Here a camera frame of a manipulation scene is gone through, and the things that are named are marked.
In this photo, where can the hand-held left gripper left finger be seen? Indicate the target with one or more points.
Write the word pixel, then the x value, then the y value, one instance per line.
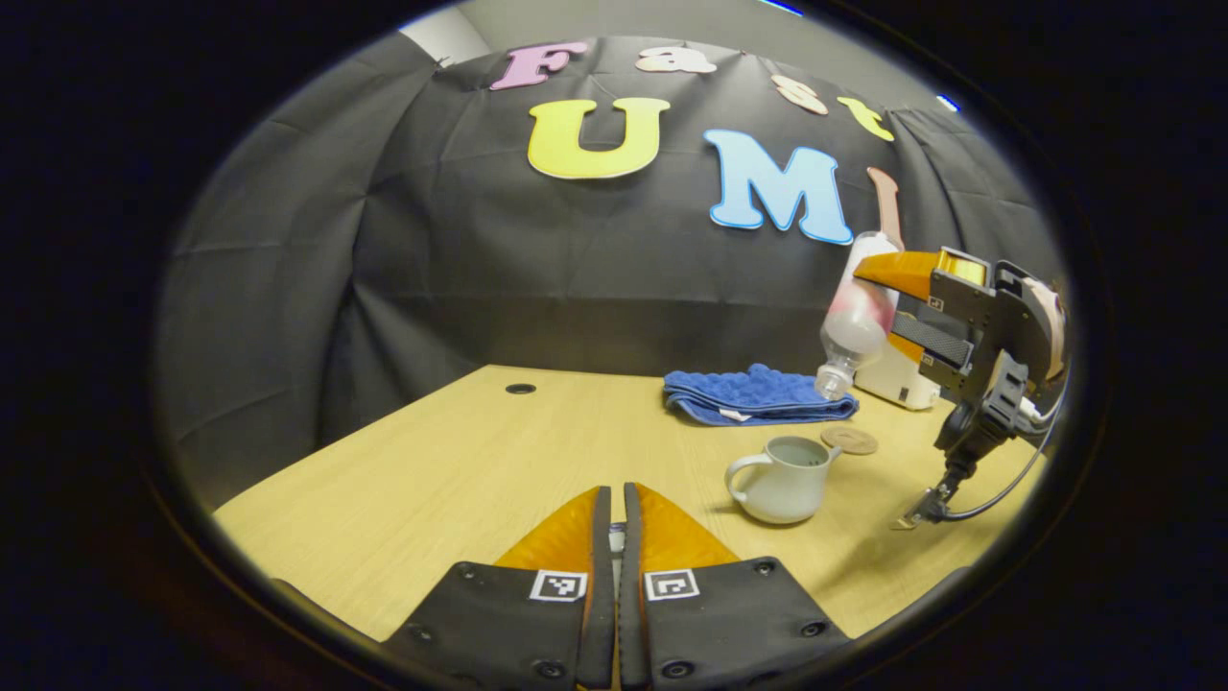
pixel 600 576

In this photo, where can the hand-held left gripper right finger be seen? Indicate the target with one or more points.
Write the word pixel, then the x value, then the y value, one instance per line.
pixel 631 576

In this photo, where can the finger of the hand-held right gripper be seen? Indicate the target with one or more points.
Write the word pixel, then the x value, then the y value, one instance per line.
pixel 907 271
pixel 935 338

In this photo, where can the white teacup lid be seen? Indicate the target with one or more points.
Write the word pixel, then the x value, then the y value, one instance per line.
pixel 617 542

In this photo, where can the clear plastic water bottle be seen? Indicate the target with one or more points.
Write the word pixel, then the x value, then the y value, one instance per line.
pixel 859 312

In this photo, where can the round wooden coaster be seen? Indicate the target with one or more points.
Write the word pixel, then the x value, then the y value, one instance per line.
pixel 849 440

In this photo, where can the white teacup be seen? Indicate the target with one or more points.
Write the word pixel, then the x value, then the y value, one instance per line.
pixel 785 485

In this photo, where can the white toaster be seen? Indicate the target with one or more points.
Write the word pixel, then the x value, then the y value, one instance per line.
pixel 892 384

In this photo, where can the small ceiling light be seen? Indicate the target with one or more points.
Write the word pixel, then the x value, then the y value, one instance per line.
pixel 948 102

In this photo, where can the blue folded towel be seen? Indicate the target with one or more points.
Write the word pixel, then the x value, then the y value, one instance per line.
pixel 753 393

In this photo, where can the large ceiling light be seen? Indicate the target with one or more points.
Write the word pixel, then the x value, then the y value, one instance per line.
pixel 782 8

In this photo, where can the black backdrop cloth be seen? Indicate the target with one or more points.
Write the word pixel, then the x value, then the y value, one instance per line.
pixel 576 269

